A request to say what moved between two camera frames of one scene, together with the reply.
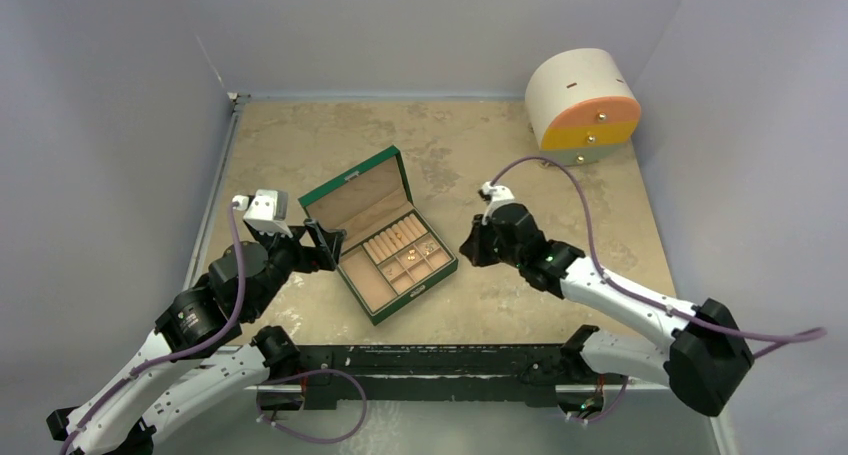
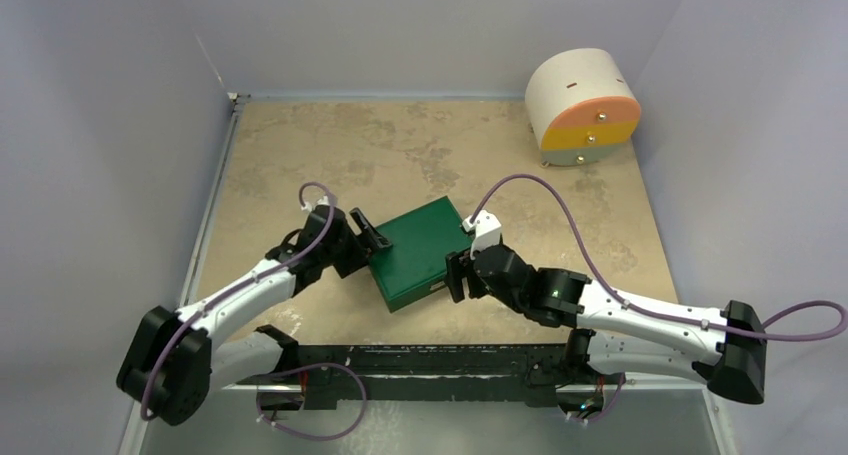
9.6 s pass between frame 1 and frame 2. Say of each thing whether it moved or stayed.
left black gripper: moved
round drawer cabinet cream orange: stayed
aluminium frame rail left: stayed
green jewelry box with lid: moved
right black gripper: moved
